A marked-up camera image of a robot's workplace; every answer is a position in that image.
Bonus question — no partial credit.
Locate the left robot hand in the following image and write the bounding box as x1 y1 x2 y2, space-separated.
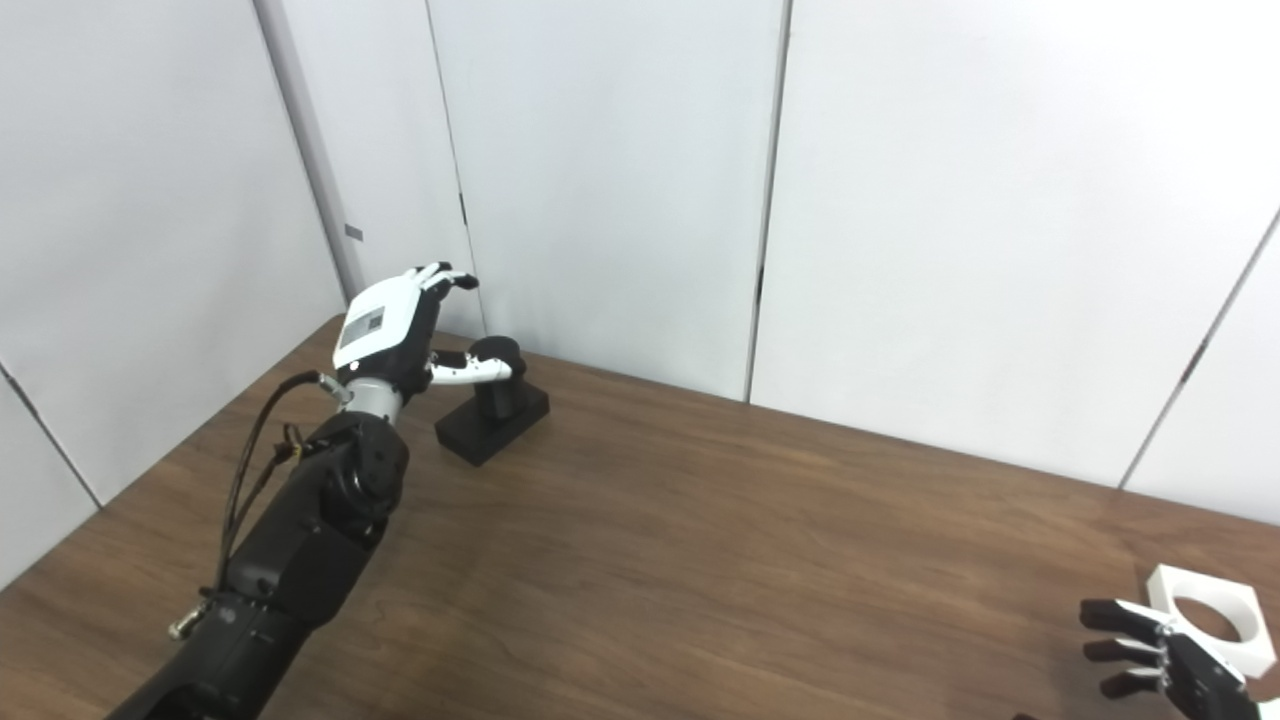
333 262 513 393

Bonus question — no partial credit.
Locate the black cylindrical peg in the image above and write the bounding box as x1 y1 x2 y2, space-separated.
435 337 550 467

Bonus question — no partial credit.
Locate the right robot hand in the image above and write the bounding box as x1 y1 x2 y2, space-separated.
1080 598 1263 720

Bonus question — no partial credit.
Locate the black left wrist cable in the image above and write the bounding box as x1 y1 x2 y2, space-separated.
215 370 351 591

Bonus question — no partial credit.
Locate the white square piece with hole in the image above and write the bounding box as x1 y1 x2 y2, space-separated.
1146 564 1278 679

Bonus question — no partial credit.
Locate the grey wall post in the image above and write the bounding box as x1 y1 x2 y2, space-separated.
252 0 366 301

